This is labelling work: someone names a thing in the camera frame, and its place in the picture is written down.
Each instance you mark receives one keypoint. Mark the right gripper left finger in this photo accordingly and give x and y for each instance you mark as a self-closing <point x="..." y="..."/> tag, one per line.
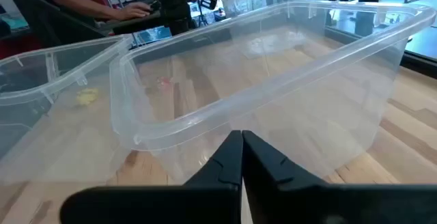
<point x="205" y="203"/>

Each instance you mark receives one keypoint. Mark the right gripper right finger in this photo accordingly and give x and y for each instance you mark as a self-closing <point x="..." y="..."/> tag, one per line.
<point x="307" y="203"/>

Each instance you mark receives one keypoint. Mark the yellow candy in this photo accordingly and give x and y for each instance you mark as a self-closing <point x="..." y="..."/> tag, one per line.
<point x="87" y="96"/>

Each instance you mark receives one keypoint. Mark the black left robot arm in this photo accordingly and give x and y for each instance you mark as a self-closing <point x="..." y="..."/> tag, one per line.
<point x="174" y="5"/>

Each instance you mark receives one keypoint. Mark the person's forearm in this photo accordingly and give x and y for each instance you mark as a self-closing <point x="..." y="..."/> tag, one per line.
<point x="78" y="3"/>

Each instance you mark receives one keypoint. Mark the red wrapped candy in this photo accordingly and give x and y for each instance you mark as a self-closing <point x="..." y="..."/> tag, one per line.
<point x="164" y="81"/>

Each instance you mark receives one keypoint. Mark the black computer mouse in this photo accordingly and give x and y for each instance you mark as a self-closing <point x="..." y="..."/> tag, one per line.
<point x="155" y="5"/>

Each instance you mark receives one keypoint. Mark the person's hand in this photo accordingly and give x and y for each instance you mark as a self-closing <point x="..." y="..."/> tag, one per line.
<point x="134" y="11"/>

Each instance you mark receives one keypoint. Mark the black office chair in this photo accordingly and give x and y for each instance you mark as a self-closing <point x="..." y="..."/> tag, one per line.
<point x="58" y="29"/>

